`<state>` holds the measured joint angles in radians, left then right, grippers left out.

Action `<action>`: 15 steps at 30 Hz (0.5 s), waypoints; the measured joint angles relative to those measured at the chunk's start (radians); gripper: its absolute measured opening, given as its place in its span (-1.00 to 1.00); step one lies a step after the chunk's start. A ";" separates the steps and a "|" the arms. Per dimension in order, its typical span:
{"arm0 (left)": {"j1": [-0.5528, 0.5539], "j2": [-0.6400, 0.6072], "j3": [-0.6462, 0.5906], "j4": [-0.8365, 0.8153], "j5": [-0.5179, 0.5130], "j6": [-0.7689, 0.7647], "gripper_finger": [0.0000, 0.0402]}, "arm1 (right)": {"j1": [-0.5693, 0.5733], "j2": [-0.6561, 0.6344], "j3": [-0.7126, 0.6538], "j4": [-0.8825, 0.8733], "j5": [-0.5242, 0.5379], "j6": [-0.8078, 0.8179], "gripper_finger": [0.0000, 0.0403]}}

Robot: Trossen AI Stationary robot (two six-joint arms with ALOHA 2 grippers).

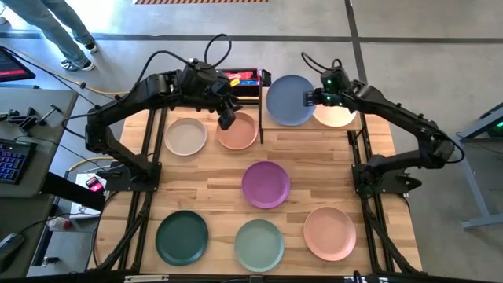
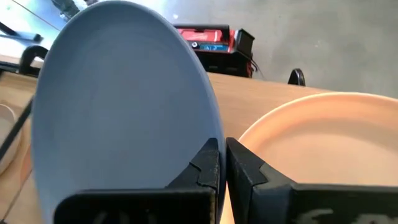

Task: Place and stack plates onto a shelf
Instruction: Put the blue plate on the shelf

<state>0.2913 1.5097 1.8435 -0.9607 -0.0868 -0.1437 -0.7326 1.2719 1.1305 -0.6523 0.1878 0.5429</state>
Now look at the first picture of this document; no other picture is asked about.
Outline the purple plate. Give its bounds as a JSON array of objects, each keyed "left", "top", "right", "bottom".
[{"left": 241, "top": 160, "right": 292, "bottom": 210}]

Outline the black aluminium frame rail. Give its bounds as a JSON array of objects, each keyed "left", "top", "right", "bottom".
[
  {"left": 88, "top": 106, "right": 169, "bottom": 273},
  {"left": 347, "top": 113, "right": 420, "bottom": 276}
]

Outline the sage green plate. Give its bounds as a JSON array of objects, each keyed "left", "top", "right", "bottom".
[{"left": 234, "top": 219, "right": 285, "bottom": 274}]

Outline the black table edge rail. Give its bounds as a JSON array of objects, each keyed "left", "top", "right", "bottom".
[{"left": 90, "top": 270, "right": 503, "bottom": 283}]

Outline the monitor with red screen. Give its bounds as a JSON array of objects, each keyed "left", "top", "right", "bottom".
[{"left": 0, "top": 46, "right": 36, "bottom": 83}]

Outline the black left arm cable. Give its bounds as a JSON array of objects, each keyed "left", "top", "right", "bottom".
[
  {"left": 135, "top": 49, "right": 196, "bottom": 86},
  {"left": 203, "top": 33, "right": 233, "bottom": 71}
]

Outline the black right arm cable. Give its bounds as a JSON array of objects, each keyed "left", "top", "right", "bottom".
[{"left": 300, "top": 51, "right": 343, "bottom": 75}]

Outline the black storage bin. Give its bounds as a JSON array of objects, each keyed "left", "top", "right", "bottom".
[{"left": 218, "top": 67, "right": 263, "bottom": 106}]

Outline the yellow floor cable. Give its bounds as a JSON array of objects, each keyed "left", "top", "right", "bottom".
[{"left": 58, "top": 72, "right": 130, "bottom": 173}]

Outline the keyboard with blue backlight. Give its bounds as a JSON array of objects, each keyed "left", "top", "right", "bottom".
[{"left": 0, "top": 138, "right": 39, "bottom": 186}]

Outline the blue plate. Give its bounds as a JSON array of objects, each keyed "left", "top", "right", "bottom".
[{"left": 266, "top": 74, "right": 317, "bottom": 127}]

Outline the terracotta orange plate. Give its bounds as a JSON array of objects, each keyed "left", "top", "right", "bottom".
[{"left": 215, "top": 112, "right": 259, "bottom": 151}]

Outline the dark green plate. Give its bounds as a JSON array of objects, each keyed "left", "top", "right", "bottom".
[{"left": 155, "top": 210, "right": 210, "bottom": 267}]

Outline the black device with green light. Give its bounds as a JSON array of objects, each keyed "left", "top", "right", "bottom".
[{"left": 479, "top": 102, "right": 503, "bottom": 138}]

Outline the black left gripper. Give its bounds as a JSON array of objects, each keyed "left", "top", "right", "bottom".
[{"left": 211, "top": 77, "right": 241, "bottom": 131}]

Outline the black computer mouse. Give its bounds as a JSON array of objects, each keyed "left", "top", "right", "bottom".
[{"left": 0, "top": 232, "right": 25, "bottom": 272}]

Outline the person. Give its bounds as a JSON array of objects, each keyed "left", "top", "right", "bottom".
[{"left": 0, "top": 0, "right": 99, "bottom": 72}]

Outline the grey metal stand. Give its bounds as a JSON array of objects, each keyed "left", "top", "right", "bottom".
[{"left": 457, "top": 129, "right": 503, "bottom": 231}]

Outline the pink phone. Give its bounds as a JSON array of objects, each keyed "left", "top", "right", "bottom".
[{"left": 85, "top": 176, "right": 105, "bottom": 193}]

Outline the grey side table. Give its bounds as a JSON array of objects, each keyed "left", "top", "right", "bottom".
[{"left": 0, "top": 88, "right": 79, "bottom": 278}]

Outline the beige grey plate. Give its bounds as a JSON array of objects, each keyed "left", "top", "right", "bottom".
[{"left": 163, "top": 116, "right": 208, "bottom": 157}]

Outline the red packet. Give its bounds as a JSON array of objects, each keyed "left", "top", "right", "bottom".
[{"left": 224, "top": 69, "right": 257, "bottom": 81}]

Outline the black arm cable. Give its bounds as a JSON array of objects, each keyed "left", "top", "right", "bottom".
[
  {"left": 300, "top": 51, "right": 343, "bottom": 75},
  {"left": 135, "top": 49, "right": 196, "bottom": 86},
  {"left": 203, "top": 33, "right": 233, "bottom": 71}
]

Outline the cream plate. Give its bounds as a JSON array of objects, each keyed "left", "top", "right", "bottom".
[{"left": 313, "top": 104, "right": 358, "bottom": 128}]

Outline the black flat bar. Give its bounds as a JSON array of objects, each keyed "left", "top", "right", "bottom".
[{"left": 40, "top": 171, "right": 106, "bottom": 212}]

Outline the white bottle with red cap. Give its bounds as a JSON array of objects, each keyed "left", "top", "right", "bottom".
[{"left": 46, "top": 216, "right": 74, "bottom": 232}]

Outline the salmon pink plate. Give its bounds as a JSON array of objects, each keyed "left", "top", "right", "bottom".
[{"left": 303, "top": 206, "right": 358, "bottom": 262}]

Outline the white paper sheet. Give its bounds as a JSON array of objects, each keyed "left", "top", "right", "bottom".
[{"left": 73, "top": 172, "right": 107, "bottom": 220}]

